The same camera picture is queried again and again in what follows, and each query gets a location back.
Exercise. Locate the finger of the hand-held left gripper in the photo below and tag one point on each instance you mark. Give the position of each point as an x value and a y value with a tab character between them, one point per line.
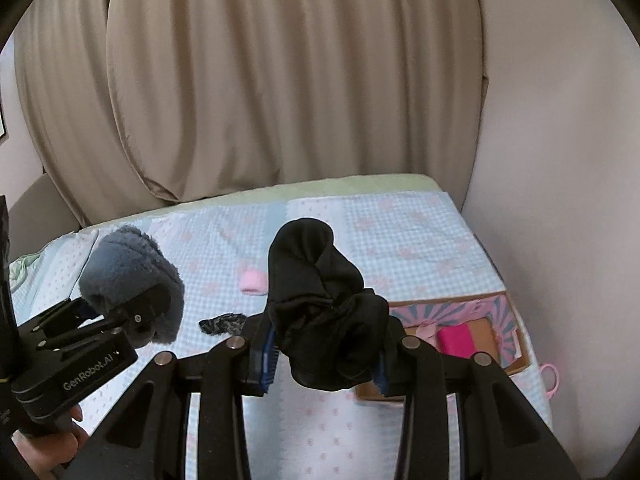
55	312
100	330

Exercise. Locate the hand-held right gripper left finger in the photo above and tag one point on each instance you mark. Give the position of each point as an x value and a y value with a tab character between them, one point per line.
264	366

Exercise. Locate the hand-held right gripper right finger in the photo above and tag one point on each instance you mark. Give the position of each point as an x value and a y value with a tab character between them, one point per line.
381	374

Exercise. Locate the grey fuzzy soft item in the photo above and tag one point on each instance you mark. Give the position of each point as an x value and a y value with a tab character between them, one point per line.
132	270

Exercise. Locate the black cloth garment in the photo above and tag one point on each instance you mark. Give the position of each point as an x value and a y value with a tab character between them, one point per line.
320	300

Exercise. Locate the person's left hand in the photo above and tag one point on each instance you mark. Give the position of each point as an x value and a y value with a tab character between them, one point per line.
47	452

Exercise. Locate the black lace cloth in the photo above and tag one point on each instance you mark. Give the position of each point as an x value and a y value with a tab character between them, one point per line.
222	324

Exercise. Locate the pale pink small cloth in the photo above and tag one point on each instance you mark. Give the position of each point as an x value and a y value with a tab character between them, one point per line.
424	331

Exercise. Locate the bright pink folded cloth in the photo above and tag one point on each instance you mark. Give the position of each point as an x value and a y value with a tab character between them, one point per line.
455	342

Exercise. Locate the pink rolled sock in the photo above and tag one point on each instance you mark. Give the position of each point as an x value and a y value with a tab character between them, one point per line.
253	281

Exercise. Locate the patterned cardboard box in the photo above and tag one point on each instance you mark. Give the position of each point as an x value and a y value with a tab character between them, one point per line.
500	320

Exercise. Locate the blue checkered bed sheet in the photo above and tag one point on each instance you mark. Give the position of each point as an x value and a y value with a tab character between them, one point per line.
380	240

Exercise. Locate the green mattress cover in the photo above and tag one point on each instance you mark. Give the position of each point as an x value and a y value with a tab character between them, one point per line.
350	182

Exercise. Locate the beige curtain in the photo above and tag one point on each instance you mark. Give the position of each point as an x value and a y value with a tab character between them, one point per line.
260	80

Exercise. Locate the dark picture frame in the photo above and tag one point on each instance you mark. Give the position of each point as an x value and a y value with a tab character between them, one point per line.
2	122

